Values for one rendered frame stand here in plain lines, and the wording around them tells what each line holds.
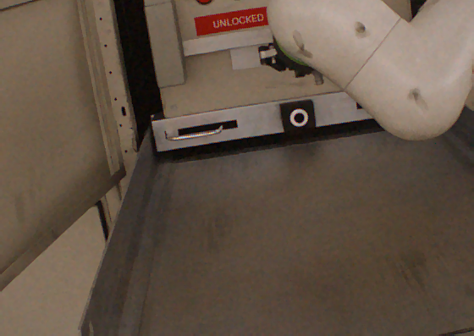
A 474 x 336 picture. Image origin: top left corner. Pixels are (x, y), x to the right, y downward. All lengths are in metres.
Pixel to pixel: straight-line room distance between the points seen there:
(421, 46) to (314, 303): 0.29
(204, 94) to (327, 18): 0.65
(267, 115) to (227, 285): 0.54
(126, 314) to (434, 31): 0.46
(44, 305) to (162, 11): 0.65
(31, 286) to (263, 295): 0.73
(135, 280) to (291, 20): 0.38
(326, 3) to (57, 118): 0.60
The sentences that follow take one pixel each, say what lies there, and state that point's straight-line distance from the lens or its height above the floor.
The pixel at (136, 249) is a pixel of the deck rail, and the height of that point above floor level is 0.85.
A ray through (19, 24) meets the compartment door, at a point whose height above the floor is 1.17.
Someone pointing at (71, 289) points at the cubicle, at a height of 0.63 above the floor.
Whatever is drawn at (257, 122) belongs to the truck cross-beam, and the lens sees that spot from 1.29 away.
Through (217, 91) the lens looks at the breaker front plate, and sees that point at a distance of 1.29.
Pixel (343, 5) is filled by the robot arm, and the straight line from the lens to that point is 0.68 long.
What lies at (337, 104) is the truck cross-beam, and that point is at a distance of 1.30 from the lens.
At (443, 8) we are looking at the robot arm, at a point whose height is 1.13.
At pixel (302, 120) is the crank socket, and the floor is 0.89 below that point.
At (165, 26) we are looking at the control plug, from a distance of 1.16.
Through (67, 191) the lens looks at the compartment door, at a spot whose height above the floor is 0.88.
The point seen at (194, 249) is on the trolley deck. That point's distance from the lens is 0.92.
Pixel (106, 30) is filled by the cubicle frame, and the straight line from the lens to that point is 1.25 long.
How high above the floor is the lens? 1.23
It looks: 18 degrees down
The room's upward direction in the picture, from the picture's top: 9 degrees counter-clockwise
